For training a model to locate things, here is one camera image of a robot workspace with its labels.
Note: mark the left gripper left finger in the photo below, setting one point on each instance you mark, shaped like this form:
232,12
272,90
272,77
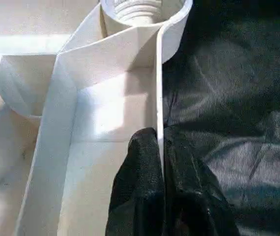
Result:
137,191

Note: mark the white plastic table leg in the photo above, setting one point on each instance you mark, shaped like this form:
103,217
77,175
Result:
137,10

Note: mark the white plastic table top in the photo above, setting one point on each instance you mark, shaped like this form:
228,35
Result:
105,108

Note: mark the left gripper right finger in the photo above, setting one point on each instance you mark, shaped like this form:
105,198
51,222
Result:
194,201

